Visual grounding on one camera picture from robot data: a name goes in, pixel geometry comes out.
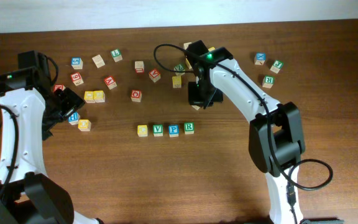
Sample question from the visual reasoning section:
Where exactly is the blue S block left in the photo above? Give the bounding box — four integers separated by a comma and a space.
71, 57, 83, 70

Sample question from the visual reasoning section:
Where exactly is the green r block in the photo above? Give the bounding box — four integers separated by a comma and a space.
262, 75, 275, 88
184, 122, 195, 134

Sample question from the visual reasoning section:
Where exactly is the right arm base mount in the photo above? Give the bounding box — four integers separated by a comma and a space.
300, 220, 345, 224

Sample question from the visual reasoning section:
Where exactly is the wooden block blue side top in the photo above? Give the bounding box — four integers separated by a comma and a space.
183, 42, 191, 50

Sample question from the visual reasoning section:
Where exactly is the red A block left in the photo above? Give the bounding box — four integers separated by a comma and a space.
104, 76, 117, 90

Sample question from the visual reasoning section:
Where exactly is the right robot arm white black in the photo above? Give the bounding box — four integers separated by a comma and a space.
184, 40, 305, 223

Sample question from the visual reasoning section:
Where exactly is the wooden block red side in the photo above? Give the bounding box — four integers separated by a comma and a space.
134, 61, 145, 73

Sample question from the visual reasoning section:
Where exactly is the plain wooden block top left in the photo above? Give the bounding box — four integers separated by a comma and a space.
92, 55, 105, 68

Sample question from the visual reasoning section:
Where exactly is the yellow O block lower left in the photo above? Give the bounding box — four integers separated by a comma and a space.
78, 119, 91, 131

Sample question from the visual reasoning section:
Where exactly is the yellow G block pair right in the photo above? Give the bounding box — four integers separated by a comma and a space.
93, 90, 105, 103

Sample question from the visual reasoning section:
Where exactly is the blue X block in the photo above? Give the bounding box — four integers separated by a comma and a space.
254, 52, 266, 65

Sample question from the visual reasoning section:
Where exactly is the blue H block lower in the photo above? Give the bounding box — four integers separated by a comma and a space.
68, 112, 80, 125

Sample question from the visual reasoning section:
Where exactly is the red a block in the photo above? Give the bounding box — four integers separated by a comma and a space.
149, 68, 161, 83
104, 76, 117, 90

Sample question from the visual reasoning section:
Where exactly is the yellow O block pair left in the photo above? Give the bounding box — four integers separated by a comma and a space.
84, 91, 96, 103

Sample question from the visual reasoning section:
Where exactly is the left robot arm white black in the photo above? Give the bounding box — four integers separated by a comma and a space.
0, 50, 102, 224

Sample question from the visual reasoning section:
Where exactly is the red O block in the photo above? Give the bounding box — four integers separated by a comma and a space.
131, 90, 142, 103

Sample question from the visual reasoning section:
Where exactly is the red 9 block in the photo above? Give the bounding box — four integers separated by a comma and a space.
70, 72, 83, 86

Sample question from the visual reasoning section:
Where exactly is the yellow block upper centre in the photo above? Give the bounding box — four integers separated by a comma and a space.
185, 58, 192, 70

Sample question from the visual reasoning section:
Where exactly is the red A block centre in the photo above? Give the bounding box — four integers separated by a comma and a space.
149, 68, 161, 83

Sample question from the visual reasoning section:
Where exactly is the green J block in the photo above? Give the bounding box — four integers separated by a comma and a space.
270, 60, 283, 73

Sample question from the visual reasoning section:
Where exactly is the green Z block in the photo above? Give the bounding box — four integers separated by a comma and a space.
174, 63, 185, 76

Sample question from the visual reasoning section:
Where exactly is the green V block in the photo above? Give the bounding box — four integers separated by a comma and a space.
153, 124, 163, 137

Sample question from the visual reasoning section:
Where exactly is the red M block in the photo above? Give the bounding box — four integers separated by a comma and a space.
53, 85, 65, 91

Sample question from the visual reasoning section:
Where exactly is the yellow C block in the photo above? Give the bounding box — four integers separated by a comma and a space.
137, 124, 148, 137

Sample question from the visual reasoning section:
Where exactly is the blue P block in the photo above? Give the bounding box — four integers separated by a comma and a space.
168, 124, 179, 138

